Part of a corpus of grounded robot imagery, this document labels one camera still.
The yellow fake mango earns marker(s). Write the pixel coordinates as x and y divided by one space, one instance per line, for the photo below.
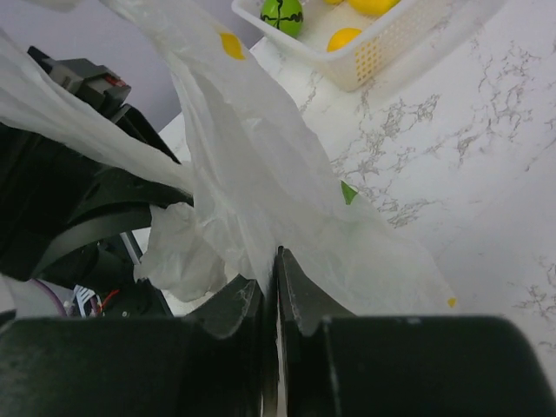
373 8

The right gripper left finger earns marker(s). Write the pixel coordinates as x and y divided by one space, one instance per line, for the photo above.
205 364

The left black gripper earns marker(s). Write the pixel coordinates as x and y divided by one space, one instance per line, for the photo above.
67 218

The white plastic fruit basket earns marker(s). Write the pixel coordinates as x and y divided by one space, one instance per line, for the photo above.
419 33

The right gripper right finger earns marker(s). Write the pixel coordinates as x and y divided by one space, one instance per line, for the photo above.
339 364

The green black-striped fake fruit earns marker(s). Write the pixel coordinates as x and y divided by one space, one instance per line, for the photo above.
285 15

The small yellow fake citrus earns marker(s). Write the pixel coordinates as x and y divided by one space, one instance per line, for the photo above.
341 38

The white lemon-print plastic bag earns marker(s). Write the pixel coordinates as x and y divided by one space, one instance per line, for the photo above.
260 178

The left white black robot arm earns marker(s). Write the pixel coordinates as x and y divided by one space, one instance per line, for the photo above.
135 297

